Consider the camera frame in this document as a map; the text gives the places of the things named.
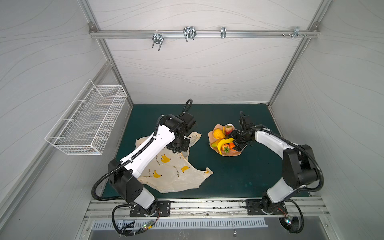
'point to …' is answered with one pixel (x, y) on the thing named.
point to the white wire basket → (86, 125)
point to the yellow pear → (218, 134)
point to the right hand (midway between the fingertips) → (227, 140)
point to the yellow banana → (222, 142)
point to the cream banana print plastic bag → (170, 172)
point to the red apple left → (228, 130)
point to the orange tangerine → (232, 145)
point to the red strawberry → (226, 148)
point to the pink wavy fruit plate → (232, 153)
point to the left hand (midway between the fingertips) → (178, 150)
